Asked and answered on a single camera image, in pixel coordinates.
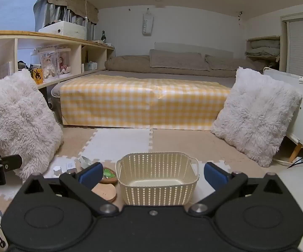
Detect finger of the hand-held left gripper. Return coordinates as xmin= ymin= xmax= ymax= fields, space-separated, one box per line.
xmin=0 ymin=154 xmax=23 ymax=171

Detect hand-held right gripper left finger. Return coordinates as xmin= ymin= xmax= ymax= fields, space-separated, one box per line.
xmin=23 ymin=162 xmax=120 ymax=216

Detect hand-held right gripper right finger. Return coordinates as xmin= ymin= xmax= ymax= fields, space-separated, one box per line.
xmin=188 ymin=162 xmax=282 ymax=216

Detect green turtle coaster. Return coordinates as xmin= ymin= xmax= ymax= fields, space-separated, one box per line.
xmin=99 ymin=167 xmax=119 ymax=184

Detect round wooden disc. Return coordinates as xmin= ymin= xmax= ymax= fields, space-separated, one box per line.
xmin=91 ymin=182 xmax=118 ymax=203

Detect cream plastic woven basket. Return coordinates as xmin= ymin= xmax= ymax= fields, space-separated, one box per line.
xmin=115 ymin=152 xmax=200 ymax=206

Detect white foam mat tile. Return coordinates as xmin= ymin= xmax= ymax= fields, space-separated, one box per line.
xmin=0 ymin=155 xmax=92 ymax=201
xmin=192 ymin=160 xmax=234 ymax=175
xmin=80 ymin=128 xmax=154 ymax=163

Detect beige foam mat tile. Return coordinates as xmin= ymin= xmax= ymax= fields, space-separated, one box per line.
xmin=58 ymin=126 xmax=103 ymax=160
xmin=150 ymin=129 xmax=282 ymax=168
xmin=87 ymin=160 xmax=131 ymax=205

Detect fluffy white pillow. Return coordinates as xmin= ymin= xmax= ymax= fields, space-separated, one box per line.
xmin=0 ymin=69 xmax=64 ymax=182
xmin=210 ymin=67 xmax=303 ymax=167

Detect yellow box with black rabbit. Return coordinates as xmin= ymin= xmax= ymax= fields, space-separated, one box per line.
xmin=32 ymin=68 xmax=43 ymax=85

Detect yellow checked cloth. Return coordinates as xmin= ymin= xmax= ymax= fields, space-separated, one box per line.
xmin=59 ymin=75 xmax=231 ymax=131

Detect clear doll display case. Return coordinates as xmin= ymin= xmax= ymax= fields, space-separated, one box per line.
xmin=31 ymin=49 xmax=57 ymax=81
xmin=55 ymin=48 xmax=72 ymax=77

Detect brown bed pillow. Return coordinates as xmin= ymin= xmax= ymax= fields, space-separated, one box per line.
xmin=149 ymin=49 xmax=211 ymax=71
xmin=205 ymin=54 xmax=260 ymax=72

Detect brown duvet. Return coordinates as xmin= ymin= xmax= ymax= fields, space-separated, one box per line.
xmin=104 ymin=55 xmax=266 ymax=78

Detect wooden shelf unit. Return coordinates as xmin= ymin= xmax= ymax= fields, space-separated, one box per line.
xmin=0 ymin=30 xmax=116 ymax=91

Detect folded grey blankets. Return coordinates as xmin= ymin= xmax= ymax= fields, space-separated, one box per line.
xmin=246 ymin=36 xmax=281 ymax=72

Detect white storage box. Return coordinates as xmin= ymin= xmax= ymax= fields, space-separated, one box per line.
xmin=38 ymin=21 xmax=87 ymax=41

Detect silver curtain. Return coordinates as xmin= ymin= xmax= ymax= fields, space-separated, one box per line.
xmin=33 ymin=0 xmax=98 ymax=42

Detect white hanging fabric banner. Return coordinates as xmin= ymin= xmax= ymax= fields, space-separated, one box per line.
xmin=142 ymin=8 xmax=154 ymax=36

